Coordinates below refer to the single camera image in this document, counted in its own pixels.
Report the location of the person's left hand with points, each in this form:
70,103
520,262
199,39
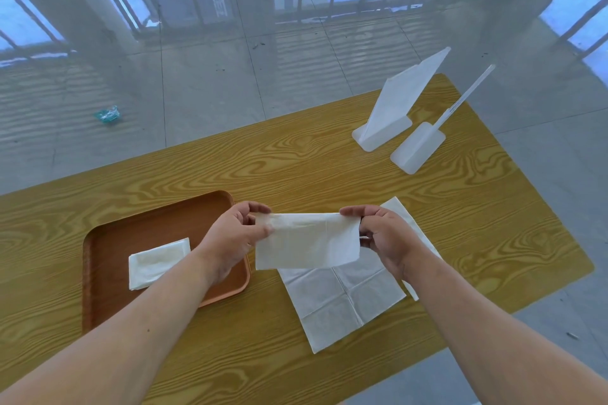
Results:
228,243

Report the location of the white plastic upright stand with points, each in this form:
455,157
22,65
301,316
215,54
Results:
418,148
389,105

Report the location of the grey metal window railing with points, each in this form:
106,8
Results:
347,12

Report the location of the small grey floor debris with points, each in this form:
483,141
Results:
572,336

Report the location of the brown wooden tray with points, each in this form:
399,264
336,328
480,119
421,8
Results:
142,229

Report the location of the person's left forearm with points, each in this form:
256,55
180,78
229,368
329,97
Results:
95,347

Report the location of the teal crumpled wrapper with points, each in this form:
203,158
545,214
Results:
107,115

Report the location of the white paper napkin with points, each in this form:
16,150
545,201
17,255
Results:
309,243
401,211
342,310
152,264

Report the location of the person's right hand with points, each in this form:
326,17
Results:
392,241

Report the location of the person's right forearm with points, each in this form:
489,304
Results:
499,347

